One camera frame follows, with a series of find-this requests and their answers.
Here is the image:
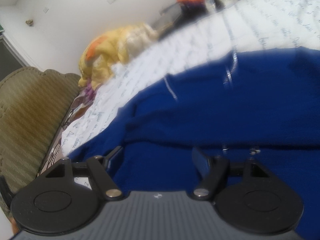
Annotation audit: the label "blue fleece garment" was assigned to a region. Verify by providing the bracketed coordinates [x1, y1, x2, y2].
[69, 47, 319, 239]

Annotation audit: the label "white script-print bed sheet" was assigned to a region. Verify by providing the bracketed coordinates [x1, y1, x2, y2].
[60, 0, 319, 155]

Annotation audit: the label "yellow quilt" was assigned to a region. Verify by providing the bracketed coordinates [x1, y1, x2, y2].
[78, 23, 159, 90]

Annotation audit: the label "dark clothes on bed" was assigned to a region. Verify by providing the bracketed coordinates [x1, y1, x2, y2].
[151, 2, 208, 40]

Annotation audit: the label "olive striped headboard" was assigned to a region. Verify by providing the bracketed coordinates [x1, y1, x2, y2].
[0, 66, 81, 218]

